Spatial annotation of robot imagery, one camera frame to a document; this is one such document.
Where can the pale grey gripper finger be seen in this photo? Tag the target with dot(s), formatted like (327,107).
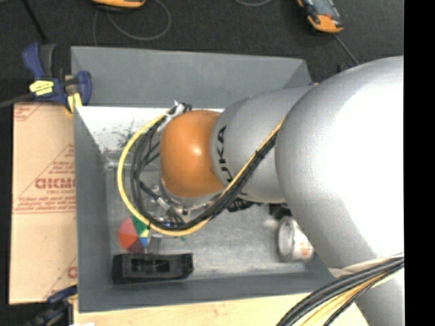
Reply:
(155,244)

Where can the black rectangular plastic tool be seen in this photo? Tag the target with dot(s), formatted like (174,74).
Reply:
(153,267)

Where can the multicolour ball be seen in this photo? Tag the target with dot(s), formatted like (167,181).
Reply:
(129,237)

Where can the small white ball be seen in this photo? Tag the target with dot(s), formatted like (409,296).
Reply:
(270,222)

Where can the brown cardboard board red print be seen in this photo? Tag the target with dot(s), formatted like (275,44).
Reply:
(40,236)

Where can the white cup with orange print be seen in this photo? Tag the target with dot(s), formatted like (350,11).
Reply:
(293,241)

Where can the grey metal bin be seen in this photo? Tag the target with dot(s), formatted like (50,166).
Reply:
(217,80)

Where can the black cylinder on white bracket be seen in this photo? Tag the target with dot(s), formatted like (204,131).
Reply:
(239,205)

